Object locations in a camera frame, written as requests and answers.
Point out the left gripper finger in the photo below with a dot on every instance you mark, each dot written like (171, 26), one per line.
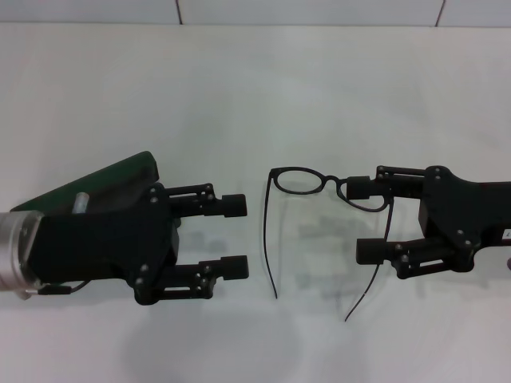
(235, 267)
(233, 205)

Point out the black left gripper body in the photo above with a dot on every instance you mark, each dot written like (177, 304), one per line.
(100, 243)

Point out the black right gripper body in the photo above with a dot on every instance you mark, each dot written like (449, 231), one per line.
(459, 211)

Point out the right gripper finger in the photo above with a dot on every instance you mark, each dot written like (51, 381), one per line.
(371, 250)
(359, 187)

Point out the left silver connector stub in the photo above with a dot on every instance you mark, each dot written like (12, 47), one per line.
(80, 203)

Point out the black glasses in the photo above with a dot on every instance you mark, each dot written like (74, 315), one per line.
(338, 184)

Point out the green glasses case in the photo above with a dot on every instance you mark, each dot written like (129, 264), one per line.
(100, 179)

